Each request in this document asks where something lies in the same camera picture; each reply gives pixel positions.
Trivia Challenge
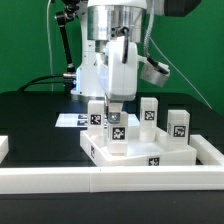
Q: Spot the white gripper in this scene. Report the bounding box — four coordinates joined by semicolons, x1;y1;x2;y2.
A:
97;36;138;122

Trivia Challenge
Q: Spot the white square table top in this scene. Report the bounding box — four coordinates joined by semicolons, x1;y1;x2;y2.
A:
80;127;197;167

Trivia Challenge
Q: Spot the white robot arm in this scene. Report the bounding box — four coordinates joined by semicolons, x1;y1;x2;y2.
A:
73;0;201;123

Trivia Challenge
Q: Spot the white sheet with markers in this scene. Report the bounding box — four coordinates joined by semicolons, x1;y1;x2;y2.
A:
55;113;140;128

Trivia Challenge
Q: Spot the white U-shaped obstacle fence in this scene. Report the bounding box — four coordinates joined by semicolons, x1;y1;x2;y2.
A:
0;135;224;194

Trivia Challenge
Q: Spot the black cable bundle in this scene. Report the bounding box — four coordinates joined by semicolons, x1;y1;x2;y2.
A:
18;73;76;93

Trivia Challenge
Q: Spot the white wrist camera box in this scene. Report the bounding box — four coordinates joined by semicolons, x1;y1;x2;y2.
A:
138;56;170;87

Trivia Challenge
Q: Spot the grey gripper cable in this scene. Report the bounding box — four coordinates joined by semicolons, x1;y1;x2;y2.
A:
119;0;213;110

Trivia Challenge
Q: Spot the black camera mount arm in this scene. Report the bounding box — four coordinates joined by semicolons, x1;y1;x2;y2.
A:
55;0;80;78

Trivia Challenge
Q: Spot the thin white cable left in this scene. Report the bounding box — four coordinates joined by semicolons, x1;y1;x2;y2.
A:
46;0;55;92

